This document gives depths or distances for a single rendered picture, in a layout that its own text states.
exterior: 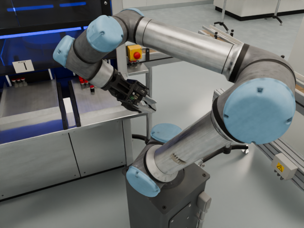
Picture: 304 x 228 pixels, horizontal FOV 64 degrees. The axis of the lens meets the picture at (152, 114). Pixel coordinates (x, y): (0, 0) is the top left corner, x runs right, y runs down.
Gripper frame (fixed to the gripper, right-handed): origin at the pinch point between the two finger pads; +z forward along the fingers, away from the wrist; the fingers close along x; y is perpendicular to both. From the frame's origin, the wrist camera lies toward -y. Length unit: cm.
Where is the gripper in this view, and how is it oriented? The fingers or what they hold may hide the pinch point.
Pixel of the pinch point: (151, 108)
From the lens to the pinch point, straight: 83.1
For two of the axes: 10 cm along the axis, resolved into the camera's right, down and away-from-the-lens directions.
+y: 5.3, 1.8, -8.3
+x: 4.7, -8.7, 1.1
